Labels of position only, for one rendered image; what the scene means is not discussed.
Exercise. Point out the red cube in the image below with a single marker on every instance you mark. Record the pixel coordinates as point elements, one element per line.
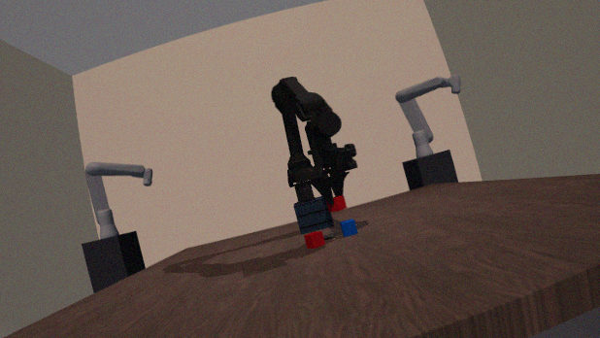
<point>314,240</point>
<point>339,204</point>

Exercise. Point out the blue cube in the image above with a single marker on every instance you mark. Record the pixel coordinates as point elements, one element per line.
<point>348,227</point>

